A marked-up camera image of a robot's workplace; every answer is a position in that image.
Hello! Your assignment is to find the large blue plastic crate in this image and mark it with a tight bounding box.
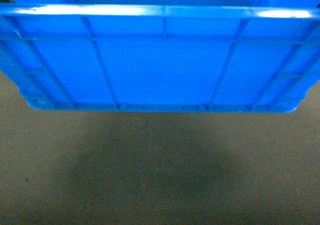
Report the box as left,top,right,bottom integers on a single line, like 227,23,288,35
0,0,320,113

